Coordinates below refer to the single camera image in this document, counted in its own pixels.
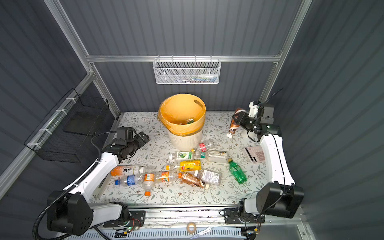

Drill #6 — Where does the yellow label bottle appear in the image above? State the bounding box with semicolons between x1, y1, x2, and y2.
165;160;202;172

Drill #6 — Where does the white label milk-tea bottle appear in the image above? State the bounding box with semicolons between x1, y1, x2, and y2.
198;150;229;163

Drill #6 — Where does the masking tape roll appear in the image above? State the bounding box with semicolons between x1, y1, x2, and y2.
187;222;197;235

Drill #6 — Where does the orange label clear bottle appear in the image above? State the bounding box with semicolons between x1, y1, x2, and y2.
143;173;155;197

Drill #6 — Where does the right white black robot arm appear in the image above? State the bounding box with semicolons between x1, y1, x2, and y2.
233;102;305;221

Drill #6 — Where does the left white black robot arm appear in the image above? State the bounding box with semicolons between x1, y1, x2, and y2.
32;127;150;240

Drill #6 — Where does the orange juice bottle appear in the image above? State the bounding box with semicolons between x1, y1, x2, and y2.
110;165;145;177

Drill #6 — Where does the pink calculator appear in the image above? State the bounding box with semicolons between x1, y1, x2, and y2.
244;145;265;164

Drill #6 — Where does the white wire wall basket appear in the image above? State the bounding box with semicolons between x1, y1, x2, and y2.
153;59;222;85

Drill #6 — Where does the white tube in basket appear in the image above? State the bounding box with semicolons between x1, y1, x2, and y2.
198;74;219;81

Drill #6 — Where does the black wire side basket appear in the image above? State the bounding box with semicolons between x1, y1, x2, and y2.
24;91;111;164

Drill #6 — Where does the red label clear bottle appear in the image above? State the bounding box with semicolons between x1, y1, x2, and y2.
198;140;215;152

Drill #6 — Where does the green label small bottle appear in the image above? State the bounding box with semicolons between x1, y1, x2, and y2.
169;151;194;162

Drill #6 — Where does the brown label tea bottle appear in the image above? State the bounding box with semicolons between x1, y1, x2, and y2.
227;108;246;139

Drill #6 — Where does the yellow bin liner bag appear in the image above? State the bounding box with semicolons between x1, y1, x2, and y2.
157;94;207;136

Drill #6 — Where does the white label clear bottle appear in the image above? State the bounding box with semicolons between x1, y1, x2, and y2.
194;170;221;186

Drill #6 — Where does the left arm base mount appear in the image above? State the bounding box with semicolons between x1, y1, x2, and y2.
103;211;146;229

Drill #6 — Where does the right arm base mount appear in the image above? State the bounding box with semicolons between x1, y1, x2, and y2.
222;207;265;225

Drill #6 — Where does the green plastic bottle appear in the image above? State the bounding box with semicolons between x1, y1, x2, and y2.
228;159;247;184

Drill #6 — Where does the green white label bottle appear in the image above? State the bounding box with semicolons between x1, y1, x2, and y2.
180;118;195;125

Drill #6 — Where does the cream ribbed waste bin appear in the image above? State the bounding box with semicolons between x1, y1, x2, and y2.
167;129;203;151

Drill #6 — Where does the orange label crushed bottle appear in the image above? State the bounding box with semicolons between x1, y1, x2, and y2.
155;171;179;184

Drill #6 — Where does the blue label clear bottle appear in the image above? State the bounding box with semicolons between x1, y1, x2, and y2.
115;174;144;186

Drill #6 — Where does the floral table mat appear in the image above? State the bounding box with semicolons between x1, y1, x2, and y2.
90;112;268;205

